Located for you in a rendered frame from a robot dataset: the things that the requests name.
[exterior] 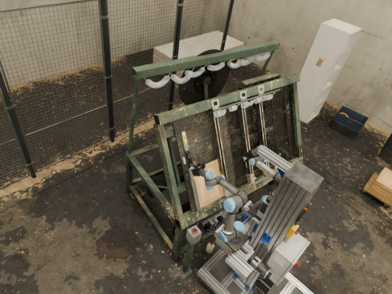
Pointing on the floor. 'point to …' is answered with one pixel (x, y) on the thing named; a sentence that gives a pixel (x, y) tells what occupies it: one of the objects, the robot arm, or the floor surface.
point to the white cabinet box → (324, 65)
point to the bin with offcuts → (387, 150)
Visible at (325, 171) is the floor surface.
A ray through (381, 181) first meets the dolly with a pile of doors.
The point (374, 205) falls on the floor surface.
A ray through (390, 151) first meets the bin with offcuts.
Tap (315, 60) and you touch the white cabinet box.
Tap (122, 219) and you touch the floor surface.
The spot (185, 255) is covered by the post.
